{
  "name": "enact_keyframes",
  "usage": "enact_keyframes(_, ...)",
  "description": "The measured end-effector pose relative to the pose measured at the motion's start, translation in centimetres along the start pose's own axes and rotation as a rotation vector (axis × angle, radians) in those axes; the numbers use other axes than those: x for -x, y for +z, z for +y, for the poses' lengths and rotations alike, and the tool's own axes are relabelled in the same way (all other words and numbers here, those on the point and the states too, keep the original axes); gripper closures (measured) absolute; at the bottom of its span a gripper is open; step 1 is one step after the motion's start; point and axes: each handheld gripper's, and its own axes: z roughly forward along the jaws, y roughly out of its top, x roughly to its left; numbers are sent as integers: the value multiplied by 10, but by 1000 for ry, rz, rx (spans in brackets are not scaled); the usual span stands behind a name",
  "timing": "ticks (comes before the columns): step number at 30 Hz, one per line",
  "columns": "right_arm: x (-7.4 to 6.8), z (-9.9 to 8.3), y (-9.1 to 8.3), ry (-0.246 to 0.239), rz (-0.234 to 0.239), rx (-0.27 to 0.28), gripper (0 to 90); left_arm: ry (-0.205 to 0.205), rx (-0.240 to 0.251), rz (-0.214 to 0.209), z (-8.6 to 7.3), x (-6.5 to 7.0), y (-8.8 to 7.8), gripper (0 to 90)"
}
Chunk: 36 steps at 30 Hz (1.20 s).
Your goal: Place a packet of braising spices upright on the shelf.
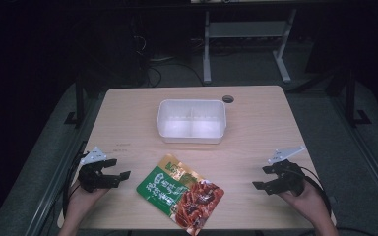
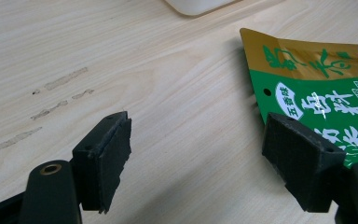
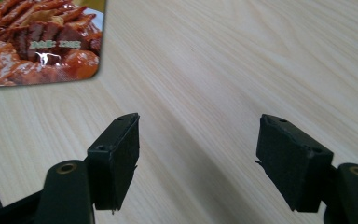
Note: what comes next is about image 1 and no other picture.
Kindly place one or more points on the green and red food packet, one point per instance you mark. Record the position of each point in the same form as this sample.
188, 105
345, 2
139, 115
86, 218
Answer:
180, 195

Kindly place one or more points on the person's left hand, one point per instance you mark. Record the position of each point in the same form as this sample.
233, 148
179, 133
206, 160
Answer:
83, 200

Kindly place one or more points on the person's right hand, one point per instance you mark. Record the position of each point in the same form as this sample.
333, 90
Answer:
303, 203

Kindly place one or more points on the dark round table grommet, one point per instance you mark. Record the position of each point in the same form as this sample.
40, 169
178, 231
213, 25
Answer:
228, 99

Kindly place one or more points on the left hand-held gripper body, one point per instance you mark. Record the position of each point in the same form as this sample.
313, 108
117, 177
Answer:
90, 177

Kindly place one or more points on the aluminium frame rail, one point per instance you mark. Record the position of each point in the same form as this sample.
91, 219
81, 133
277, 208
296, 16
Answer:
367, 157
54, 187

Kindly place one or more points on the white metal desk frame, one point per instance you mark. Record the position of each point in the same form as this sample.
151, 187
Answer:
247, 29

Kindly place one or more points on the black metal stand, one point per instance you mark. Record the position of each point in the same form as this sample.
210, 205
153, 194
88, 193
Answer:
351, 98
79, 105

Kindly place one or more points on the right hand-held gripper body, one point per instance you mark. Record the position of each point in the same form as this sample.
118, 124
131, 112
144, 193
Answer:
288, 178

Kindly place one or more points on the white plastic container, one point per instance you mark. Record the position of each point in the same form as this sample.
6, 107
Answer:
191, 121

